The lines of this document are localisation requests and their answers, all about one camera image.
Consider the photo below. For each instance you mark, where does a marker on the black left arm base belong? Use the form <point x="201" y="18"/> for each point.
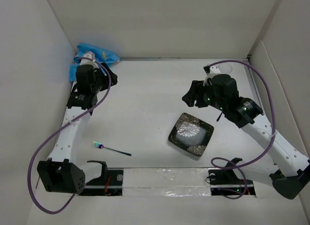
<point x="112" y="185"/>

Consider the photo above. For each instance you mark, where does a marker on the blue space-print cloth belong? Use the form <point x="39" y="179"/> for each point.
<point x="101" y="55"/>

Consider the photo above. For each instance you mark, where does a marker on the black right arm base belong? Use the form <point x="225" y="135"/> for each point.
<point x="224" y="182"/>

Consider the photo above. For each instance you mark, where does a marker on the iridescent fork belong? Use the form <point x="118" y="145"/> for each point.
<point x="101" y="146"/>

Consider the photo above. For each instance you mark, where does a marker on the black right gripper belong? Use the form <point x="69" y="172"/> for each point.
<point x="197" y="87"/>

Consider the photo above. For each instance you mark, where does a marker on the black floral square plate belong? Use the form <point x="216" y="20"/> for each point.
<point x="191" y="134"/>

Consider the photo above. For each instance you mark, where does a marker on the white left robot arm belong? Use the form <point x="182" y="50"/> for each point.
<point x="60" y="172"/>

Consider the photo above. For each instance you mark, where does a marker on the clear plastic cup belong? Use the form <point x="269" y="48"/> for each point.
<point x="225" y="68"/>

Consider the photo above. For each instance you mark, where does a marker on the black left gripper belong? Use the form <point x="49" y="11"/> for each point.
<point x="100" y="72"/>

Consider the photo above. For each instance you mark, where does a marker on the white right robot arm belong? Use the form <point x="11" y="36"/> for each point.
<point x="280" y="164"/>

